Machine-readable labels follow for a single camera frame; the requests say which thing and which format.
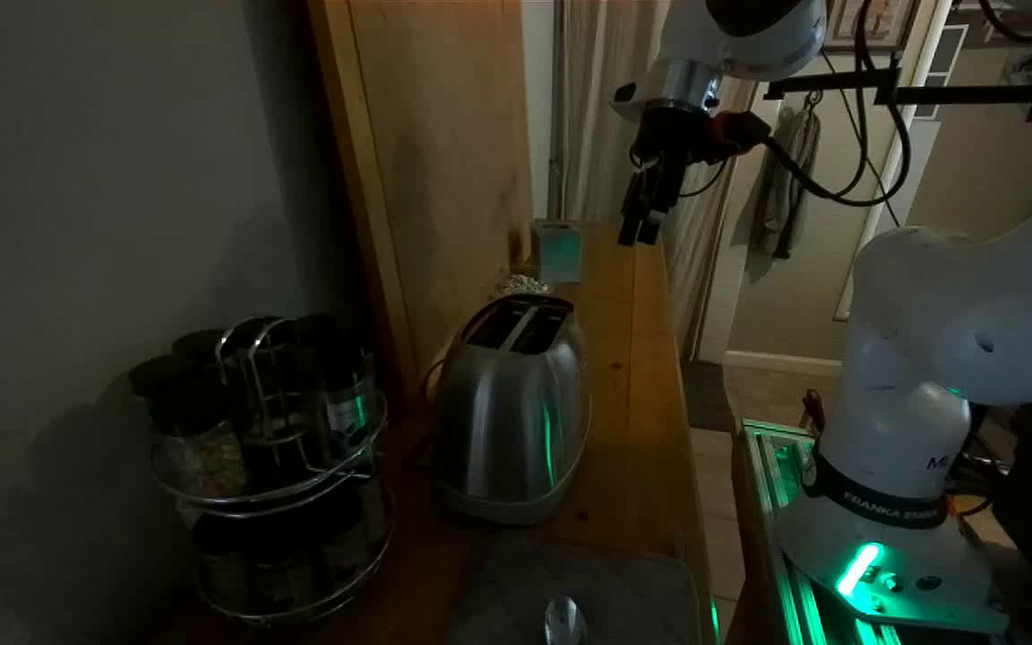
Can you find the tall wooden board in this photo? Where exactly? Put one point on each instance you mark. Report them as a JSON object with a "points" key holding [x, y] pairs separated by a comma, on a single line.
{"points": [[447, 180]]}

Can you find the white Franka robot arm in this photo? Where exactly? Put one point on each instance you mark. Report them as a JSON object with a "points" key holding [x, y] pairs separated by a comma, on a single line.
{"points": [[913, 346]]}

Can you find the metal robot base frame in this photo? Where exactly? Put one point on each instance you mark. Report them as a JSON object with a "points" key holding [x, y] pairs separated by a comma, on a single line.
{"points": [[778, 525]]}

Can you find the silver two-slot toaster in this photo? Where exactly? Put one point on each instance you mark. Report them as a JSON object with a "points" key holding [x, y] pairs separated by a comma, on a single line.
{"points": [[510, 415]]}

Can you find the black-lid spice jar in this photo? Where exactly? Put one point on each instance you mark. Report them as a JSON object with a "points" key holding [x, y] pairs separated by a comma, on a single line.
{"points": [[339, 378], [196, 416]]}

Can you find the clear glass object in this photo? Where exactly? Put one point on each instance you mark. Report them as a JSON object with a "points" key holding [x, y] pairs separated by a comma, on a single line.
{"points": [[565, 623]]}

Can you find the small teal box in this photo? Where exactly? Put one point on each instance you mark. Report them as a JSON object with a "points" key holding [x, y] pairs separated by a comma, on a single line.
{"points": [[559, 251]]}

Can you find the grey cloth mat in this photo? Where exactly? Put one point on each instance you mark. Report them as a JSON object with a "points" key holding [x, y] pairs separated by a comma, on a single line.
{"points": [[588, 594]]}

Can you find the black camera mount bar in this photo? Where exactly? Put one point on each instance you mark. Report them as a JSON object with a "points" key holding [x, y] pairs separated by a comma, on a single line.
{"points": [[898, 89]]}

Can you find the hanging dark towel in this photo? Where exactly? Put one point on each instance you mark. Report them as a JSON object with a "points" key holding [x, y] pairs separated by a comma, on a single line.
{"points": [[787, 180]]}

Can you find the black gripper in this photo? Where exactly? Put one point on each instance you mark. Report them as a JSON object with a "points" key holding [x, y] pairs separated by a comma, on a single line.
{"points": [[667, 137]]}

